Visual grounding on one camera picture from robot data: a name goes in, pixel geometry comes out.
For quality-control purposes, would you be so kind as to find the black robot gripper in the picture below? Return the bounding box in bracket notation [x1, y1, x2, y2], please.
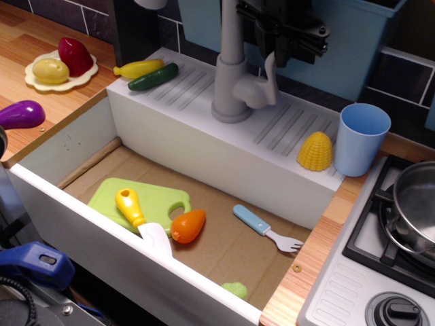
[237, 1, 329, 67]

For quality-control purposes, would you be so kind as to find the grey toy faucet with lever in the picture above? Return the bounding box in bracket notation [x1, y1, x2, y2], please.
[211, 1, 279, 124]

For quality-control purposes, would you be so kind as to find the teal plastic bin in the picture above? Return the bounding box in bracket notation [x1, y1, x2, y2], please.
[179, 1, 406, 101]

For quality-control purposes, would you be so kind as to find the green toy cucumber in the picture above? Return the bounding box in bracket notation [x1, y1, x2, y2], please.
[128, 62, 179, 91]

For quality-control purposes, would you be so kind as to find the yellow toy corn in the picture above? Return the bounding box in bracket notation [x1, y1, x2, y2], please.
[297, 131, 333, 171]

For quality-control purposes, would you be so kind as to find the light blue plastic cup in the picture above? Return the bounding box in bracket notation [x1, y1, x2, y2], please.
[333, 103, 392, 177]

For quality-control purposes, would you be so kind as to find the yellow toy squash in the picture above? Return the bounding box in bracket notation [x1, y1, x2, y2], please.
[113, 59, 164, 79]

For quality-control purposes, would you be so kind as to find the red toy pepper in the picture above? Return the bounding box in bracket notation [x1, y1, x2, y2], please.
[58, 37, 94, 77]

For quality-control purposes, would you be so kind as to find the green toy cutting board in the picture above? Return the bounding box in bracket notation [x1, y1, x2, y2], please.
[88, 177, 192, 237]

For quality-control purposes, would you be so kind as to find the white toy sink unit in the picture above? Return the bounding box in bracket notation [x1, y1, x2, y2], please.
[8, 49, 343, 325]

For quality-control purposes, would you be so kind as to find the orange toy carrot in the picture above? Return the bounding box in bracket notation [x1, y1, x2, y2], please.
[170, 209, 206, 244]

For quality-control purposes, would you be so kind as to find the cream scalloped toy plate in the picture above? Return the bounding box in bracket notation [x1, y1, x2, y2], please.
[24, 50, 99, 92]

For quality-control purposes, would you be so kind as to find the yellow toy potato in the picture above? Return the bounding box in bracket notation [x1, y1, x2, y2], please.
[32, 58, 69, 84]

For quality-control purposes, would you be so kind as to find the silver metal pot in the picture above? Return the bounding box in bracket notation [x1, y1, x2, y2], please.
[385, 161, 434, 261]

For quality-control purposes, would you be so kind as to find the grey toy stove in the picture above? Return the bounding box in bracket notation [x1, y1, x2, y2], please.
[297, 156, 434, 325]

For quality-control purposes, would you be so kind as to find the light green toy lettuce piece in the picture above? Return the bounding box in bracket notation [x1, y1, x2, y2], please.
[221, 282, 248, 300]

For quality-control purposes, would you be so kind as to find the purple toy eggplant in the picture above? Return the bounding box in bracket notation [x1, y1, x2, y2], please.
[1, 100, 46, 130]

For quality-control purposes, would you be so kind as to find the black stove knob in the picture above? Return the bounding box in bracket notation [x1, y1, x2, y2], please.
[365, 292, 430, 326]

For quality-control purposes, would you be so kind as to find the blue clamp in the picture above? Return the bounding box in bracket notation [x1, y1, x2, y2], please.
[1, 242, 75, 291]

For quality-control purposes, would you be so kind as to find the blue handled toy fork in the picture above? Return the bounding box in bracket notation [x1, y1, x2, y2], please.
[232, 204, 304, 253]

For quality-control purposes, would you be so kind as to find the yellow handled toy knife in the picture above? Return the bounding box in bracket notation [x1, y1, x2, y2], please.
[115, 188, 173, 257]

